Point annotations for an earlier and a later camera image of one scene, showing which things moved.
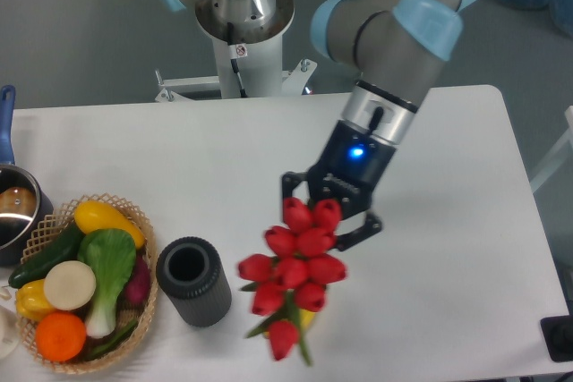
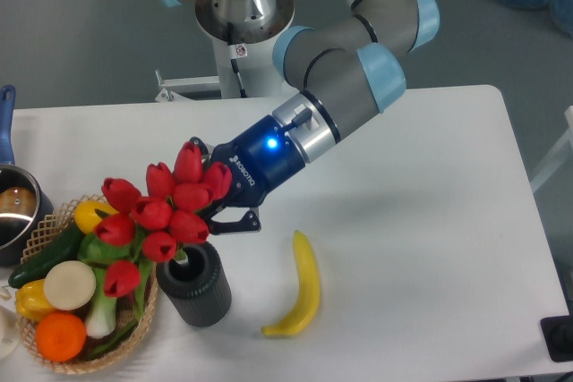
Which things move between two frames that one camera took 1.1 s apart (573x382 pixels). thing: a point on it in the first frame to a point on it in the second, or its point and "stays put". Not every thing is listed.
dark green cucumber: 65,248 stays put
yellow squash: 93,215 stays put
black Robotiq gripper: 350,172 to 259,159
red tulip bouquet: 289,284 to 171,215
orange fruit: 60,336 stays put
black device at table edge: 558,335 stays put
